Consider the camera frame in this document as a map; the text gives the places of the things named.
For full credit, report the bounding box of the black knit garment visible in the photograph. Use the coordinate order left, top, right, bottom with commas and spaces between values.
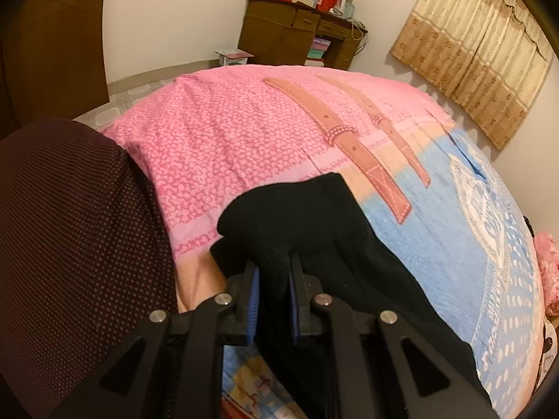
210, 173, 491, 418

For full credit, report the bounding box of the dark red dotted sleeve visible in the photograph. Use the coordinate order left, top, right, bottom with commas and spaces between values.
1, 121, 177, 418

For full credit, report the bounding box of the blue polka dot bedspread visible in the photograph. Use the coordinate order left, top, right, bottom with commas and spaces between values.
99, 63, 552, 419

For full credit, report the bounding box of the white circle patterned pillow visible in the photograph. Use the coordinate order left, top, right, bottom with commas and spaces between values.
535, 319, 558, 388

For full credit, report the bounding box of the pink floral folded blanket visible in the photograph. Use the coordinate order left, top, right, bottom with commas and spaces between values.
533, 232, 559, 317

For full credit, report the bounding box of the small white stool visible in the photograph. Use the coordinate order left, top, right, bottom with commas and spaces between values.
216, 49, 254, 66

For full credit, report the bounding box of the brown wooden door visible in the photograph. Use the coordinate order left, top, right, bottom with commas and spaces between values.
1, 0, 109, 136

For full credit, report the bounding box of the gold patterned window curtain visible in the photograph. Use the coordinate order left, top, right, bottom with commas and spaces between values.
390, 0, 554, 149

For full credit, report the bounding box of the dark brown wooden desk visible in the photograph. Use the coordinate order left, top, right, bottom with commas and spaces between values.
238, 0, 368, 70

